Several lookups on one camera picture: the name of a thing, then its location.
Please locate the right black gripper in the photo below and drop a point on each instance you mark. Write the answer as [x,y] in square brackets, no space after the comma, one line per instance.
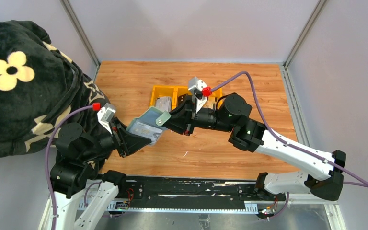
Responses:
[190,115]

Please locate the yellow bin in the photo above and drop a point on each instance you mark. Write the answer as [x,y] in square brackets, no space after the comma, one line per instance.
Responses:
[160,91]
[178,91]
[212,100]

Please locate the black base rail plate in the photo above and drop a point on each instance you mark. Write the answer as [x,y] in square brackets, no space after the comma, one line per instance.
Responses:
[188,194]

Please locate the green card holder wallet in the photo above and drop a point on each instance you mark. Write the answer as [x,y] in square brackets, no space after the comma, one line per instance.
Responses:
[146,125]

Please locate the right aluminium frame post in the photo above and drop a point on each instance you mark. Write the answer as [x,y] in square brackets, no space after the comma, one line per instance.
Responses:
[305,31]

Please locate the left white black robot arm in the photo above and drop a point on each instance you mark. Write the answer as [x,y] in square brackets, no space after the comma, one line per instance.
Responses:
[79,194]

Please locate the left yellow bin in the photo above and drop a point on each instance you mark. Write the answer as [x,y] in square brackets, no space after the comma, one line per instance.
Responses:
[160,91]

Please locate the right yellow bin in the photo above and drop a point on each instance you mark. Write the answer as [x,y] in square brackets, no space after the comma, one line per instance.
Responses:
[212,100]

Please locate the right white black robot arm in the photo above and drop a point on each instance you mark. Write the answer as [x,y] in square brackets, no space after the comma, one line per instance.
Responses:
[319,173]

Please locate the middle yellow bin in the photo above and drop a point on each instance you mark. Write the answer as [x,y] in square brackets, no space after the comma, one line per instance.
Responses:
[178,91]

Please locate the black floral blanket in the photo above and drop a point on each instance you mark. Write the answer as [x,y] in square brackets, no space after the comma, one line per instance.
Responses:
[39,87]

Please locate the left aluminium frame post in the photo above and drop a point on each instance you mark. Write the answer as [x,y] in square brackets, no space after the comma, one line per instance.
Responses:
[67,6]

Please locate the silver cards in left bin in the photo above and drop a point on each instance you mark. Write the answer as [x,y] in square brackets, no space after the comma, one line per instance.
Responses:
[164,103]

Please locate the aluminium frame post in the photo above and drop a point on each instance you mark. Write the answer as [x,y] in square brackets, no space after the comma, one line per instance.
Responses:
[67,6]
[305,31]

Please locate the black card holder in bin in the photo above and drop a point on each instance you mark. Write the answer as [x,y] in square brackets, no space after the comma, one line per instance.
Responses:
[183,101]

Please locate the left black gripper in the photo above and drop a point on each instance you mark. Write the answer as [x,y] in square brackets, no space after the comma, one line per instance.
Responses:
[120,138]

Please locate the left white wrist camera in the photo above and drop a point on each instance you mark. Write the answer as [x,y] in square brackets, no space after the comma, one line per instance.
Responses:
[105,114]

